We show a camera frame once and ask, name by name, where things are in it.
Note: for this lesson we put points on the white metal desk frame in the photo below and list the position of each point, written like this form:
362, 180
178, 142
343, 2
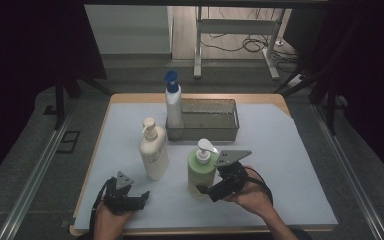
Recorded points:
236, 26

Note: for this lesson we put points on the metal mesh basket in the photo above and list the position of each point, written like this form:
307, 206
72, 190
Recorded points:
210, 130

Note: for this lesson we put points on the white bottle with blue cap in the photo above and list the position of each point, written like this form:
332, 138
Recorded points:
174, 106

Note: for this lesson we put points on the person's right hand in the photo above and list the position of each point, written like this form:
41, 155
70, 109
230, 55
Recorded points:
251, 200

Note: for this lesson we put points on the green pump bottle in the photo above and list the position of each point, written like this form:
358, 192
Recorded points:
200, 173

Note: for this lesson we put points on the person's left hand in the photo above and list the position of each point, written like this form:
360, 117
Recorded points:
108, 221

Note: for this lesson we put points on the cream pump bottle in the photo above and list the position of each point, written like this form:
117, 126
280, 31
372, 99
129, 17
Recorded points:
153, 153

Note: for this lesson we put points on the black frame bar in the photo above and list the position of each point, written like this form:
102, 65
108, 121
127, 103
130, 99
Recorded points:
206, 3

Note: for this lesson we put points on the dark curtain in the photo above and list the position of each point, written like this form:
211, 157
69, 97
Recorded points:
20, 66
370, 66

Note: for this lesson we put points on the black stand legs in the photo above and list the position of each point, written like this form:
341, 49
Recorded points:
59, 100
330, 100

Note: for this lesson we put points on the aluminium floor rail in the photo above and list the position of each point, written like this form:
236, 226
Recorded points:
36, 173
350, 173

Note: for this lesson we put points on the light blue table mat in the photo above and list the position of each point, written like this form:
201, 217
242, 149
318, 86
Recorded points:
280, 166

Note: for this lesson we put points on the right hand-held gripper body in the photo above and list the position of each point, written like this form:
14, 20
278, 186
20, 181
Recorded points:
231, 180

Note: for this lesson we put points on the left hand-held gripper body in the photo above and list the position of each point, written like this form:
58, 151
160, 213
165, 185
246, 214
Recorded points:
118, 196

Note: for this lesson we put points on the black floor socket frame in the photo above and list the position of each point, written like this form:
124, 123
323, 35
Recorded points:
60, 146

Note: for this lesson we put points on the white power strip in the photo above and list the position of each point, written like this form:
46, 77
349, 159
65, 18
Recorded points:
279, 42

